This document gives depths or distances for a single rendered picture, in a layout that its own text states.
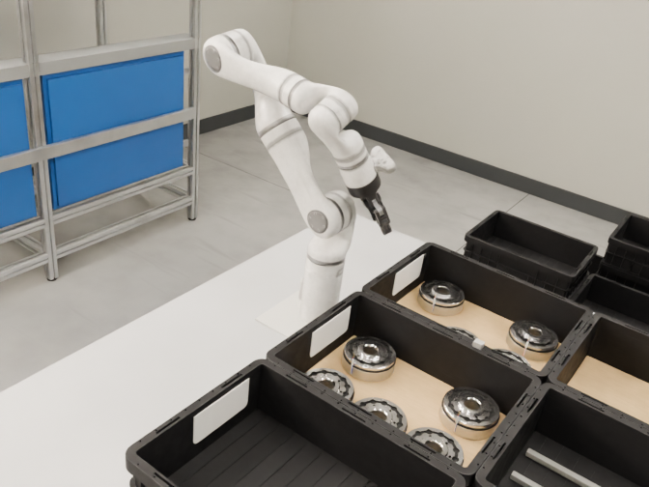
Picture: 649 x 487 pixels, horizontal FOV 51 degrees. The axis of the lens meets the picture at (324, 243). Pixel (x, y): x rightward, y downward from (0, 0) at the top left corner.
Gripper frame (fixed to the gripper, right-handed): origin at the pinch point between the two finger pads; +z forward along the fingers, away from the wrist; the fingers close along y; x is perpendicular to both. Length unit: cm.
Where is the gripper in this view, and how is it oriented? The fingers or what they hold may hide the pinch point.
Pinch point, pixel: (380, 221)
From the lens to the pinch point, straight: 157.2
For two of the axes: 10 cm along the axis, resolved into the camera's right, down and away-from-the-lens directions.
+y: 3.2, 5.6, -7.6
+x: 8.7, -4.9, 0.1
